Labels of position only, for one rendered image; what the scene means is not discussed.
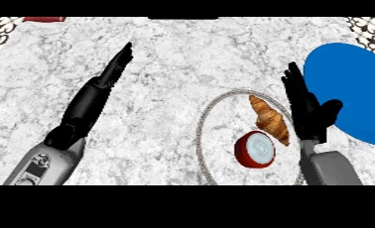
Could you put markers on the red object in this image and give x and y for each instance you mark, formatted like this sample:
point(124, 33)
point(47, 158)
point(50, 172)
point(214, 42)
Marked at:
point(44, 19)

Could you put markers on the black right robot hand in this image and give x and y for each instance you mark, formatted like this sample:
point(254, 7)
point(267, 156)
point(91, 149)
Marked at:
point(308, 113)

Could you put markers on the round marble-pattern placemat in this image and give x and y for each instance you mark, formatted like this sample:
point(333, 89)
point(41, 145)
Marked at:
point(221, 129)

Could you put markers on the black white patterned tile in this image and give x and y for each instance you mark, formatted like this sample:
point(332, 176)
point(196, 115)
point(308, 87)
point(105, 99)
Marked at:
point(363, 30)
point(9, 27)

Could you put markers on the brown croissant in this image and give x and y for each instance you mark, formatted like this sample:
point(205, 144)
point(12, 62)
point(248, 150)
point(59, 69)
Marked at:
point(270, 121)

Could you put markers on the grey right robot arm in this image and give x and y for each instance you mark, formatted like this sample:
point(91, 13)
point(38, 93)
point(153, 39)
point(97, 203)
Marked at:
point(328, 166)

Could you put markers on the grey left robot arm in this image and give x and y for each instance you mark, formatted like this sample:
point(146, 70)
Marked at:
point(41, 167)

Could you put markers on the blue plate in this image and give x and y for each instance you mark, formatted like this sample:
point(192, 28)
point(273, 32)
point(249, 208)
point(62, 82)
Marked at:
point(347, 90)

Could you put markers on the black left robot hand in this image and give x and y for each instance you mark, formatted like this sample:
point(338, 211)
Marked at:
point(87, 106)

